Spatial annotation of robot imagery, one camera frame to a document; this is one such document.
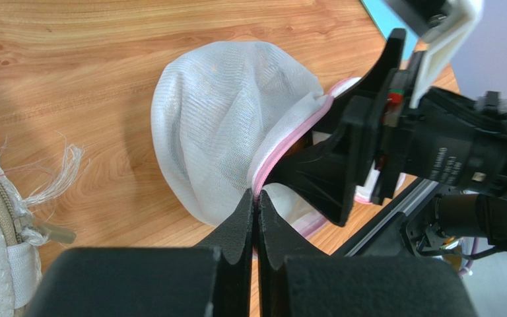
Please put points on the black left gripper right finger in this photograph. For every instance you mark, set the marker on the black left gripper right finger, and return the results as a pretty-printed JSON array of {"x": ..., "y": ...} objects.
[{"x": 298, "y": 279}]

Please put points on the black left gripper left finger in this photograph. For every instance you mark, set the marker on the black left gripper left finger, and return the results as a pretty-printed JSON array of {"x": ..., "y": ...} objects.
[{"x": 211, "y": 278}]

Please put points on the white mesh laundry bag pink zipper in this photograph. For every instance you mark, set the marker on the white mesh laundry bag pink zipper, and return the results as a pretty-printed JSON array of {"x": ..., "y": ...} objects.
[{"x": 223, "y": 115}]

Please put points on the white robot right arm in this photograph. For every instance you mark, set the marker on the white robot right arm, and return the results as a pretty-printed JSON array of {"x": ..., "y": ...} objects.
[{"x": 455, "y": 145}]

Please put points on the teal plastic board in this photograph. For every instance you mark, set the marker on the teal plastic board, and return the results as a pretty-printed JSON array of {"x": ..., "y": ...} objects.
[{"x": 386, "y": 20}]

